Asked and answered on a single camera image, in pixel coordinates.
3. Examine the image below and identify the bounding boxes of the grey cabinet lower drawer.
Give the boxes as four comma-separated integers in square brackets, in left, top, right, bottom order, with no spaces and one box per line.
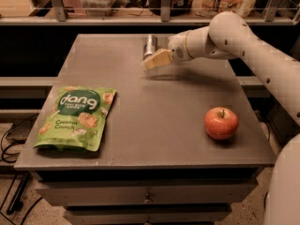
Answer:
[64,205,232,225]

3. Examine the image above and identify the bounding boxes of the grey cabinet drawer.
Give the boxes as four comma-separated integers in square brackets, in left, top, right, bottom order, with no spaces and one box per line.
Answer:
[36,179,258,206]
[64,205,232,225]

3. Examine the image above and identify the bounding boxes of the silver redbull can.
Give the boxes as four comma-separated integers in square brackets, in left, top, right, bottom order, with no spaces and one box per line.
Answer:
[143,34,158,59]

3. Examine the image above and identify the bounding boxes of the black cables on left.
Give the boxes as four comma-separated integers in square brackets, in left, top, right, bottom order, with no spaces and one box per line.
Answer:
[0,114,43,225]

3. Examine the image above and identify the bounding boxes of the green dang chips bag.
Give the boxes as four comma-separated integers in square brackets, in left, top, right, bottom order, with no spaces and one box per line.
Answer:
[34,86,116,152]

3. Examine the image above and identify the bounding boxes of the grey cabinet upper drawer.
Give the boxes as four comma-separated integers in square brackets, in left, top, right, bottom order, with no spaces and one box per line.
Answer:
[36,179,258,206]

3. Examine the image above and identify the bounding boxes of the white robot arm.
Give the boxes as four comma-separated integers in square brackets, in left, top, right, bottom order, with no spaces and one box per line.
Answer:
[143,11,300,225]

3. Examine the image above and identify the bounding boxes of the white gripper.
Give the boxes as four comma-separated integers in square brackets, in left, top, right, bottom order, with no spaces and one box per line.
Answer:
[142,32,189,69]

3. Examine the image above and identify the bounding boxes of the red apple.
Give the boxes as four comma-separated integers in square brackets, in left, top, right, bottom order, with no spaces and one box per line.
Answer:
[204,107,239,141]

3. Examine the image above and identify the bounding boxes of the metal shelf rail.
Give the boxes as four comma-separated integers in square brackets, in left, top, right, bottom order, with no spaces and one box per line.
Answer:
[0,0,300,26]

